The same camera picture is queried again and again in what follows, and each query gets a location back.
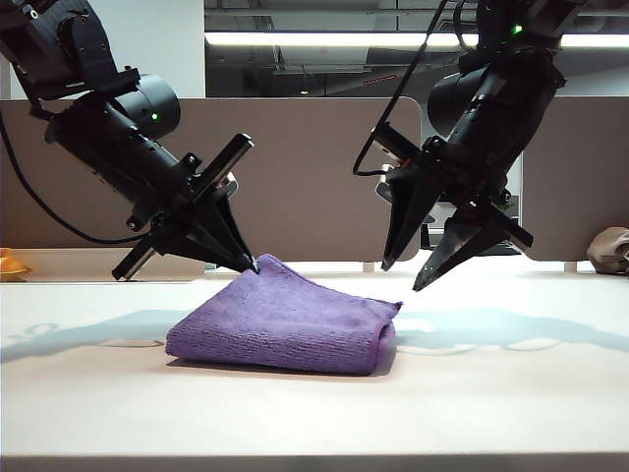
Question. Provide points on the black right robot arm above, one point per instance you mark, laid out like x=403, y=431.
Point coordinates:
x=501, y=108

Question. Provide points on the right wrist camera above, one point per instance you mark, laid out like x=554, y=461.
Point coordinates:
x=384, y=189

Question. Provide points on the long beige box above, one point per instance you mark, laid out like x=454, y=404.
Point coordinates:
x=74, y=263

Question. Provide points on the grey ceiling air duct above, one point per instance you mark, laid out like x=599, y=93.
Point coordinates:
x=324, y=60

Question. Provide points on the crumpled brown bag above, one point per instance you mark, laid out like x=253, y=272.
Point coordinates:
x=607, y=251

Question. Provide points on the orange object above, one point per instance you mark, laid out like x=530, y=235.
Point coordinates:
x=12, y=265

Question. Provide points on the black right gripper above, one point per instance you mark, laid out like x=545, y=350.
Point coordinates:
x=467, y=177

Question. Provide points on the narrow brown desk divider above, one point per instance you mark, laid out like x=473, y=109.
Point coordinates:
x=580, y=187

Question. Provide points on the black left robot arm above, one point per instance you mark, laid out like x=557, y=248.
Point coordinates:
x=113, y=137

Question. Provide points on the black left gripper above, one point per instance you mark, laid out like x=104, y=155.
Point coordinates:
x=177, y=206

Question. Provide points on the white divider foot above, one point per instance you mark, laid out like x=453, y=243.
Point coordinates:
x=368, y=268

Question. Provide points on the long ceiling light strip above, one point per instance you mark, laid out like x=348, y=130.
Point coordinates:
x=319, y=40

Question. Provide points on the purple microfiber cloth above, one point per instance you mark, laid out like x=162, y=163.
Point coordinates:
x=285, y=329

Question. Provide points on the red ceiling sign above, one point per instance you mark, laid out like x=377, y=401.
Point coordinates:
x=381, y=79

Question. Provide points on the wide brown desk divider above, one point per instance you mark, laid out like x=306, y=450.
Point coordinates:
x=304, y=196

